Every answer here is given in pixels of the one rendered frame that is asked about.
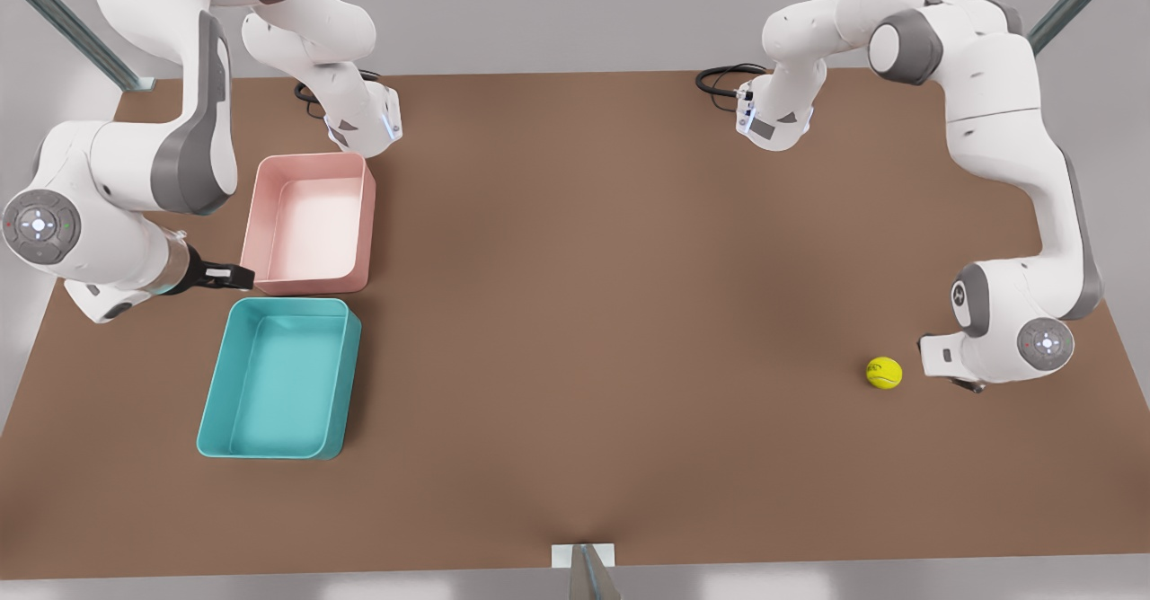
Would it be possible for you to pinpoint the silver frame post with foot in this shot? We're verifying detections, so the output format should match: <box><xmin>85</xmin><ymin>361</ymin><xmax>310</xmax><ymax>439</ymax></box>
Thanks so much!
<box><xmin>551</xmin><ymin>543</ymin><xmax>622</xmax><ymax>600</ymax></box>

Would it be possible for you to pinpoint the black cable loop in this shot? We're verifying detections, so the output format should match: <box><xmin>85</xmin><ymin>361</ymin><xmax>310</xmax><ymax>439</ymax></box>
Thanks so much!
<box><xmin>294</xmin><ymin>69</ymin><xmax>385</xmax><ymax>121</ymax></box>
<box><xmin>695</xmin><ymin>63</ymin><xmax>770</xmax><ymax>117</ymax></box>

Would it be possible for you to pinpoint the teal rectangular tray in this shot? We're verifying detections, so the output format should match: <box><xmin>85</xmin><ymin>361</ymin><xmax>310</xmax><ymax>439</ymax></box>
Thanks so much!
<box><xmin>197</xmin><ymin>297</ymin><xmax>363</xmax><ymax>461</ymax></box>

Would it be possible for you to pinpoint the pink rectangular tray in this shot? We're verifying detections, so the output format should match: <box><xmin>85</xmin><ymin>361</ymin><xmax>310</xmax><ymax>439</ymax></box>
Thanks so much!
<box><xmin>240</xmin><ymin>152</ymin><xmax>376</xmax><ymax>296</ymax></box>

